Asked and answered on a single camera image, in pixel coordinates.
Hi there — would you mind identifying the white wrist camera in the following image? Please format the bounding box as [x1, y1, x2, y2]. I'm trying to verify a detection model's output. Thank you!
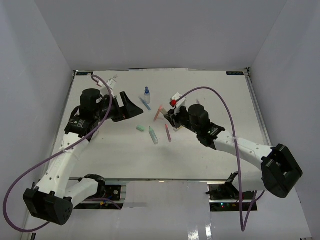
[97, 78, 117, 97]
[169, 92, 187, 115]

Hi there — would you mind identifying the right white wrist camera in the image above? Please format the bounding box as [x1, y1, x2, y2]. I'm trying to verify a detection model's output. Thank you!
[169, 92, 187, 115]

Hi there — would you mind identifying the pink red pen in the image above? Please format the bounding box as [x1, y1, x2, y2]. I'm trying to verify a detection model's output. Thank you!
[165, 124, 172, 143]

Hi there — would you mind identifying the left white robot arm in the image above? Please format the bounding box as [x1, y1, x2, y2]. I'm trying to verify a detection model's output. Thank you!
[23, 88, 144, 226]

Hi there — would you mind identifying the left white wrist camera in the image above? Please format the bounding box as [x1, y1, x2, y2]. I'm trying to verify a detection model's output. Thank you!
[97, 78, 117, 97]

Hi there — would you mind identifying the blue pen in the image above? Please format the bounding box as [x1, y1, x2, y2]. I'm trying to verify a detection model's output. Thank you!
[138, 96, 151, 111]

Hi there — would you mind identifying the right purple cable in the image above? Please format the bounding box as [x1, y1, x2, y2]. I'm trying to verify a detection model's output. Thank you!
[174, 86, 265, 232]

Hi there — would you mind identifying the small bottle blue cap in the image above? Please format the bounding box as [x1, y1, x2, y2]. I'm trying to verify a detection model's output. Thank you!
[144, 86, 151, 104]

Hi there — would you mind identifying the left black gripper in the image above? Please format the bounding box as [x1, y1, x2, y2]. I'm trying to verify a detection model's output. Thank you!
[94, 91, 144, 123]

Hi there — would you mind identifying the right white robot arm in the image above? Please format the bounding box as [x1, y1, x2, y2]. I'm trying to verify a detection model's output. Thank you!
[164, 104, 303, 200]

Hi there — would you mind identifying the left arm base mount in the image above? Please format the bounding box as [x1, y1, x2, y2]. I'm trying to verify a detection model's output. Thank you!
[75, 174, 126, 210]

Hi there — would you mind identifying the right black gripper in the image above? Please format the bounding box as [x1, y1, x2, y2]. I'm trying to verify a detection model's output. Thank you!
[165, 104, 200, 135]

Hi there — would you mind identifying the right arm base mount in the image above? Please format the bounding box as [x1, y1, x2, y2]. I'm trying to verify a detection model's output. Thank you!
[205, 172, 240, 212]

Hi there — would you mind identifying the green marker cap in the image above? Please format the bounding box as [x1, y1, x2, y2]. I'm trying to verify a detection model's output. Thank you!
[136, 125, 145, 132]

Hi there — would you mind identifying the green marker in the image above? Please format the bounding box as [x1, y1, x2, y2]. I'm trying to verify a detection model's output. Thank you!
[148, 127, 159, 145]

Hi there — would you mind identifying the orange pencil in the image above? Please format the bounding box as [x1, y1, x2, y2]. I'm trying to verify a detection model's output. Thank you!
[153, 105, 163, 122]

